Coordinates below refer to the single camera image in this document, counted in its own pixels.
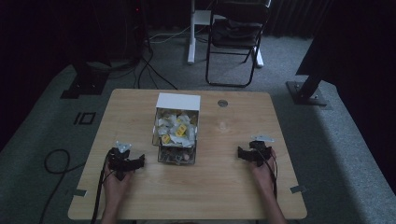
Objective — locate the pile of dark packets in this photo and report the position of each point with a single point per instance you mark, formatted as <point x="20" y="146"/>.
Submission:
<point x="176" y="154"/>

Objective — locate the pile of white yellow packets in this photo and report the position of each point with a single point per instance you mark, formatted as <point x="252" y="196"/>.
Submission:
<point x="177" y="130"/>

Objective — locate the person's right hand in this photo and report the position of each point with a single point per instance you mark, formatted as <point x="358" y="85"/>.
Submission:
<point x="263" y="174"/>

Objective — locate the grey tape piece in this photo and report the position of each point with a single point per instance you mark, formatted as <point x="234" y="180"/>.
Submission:
<point x="80" y="193"/>
<point x="298" y="188"/>

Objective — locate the person's left hand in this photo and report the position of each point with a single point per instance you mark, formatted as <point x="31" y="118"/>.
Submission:
<point x="115" y="186"/>

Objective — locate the black metal stand with bolts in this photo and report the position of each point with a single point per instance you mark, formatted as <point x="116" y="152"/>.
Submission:
<point x="306" y="91"/>

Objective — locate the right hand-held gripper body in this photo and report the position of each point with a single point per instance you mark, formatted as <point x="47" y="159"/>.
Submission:
<point x="257" y="153"/>

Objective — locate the clear drawer box white top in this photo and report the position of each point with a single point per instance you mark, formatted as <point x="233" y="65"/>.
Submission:
<point x="178" y="102"/>

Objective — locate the round grey table grommet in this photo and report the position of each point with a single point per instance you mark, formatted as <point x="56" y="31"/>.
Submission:
<point x="222" y="103"/>

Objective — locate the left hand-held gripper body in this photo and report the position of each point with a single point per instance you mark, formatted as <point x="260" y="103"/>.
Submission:
<point x="123" y="162"/>

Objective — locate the small clear plastic object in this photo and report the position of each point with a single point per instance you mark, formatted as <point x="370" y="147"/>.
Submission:
<point x="223" y="126"/>

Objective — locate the black folding chair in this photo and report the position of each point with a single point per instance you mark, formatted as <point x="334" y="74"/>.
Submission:
<point x="235" y="34"/>

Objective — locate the black stand base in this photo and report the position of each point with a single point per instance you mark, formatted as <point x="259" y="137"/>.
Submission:
<point x="85" y="84"/>

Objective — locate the dark curtain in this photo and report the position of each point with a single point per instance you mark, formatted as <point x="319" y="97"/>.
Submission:
<point x="289" y="17"/>

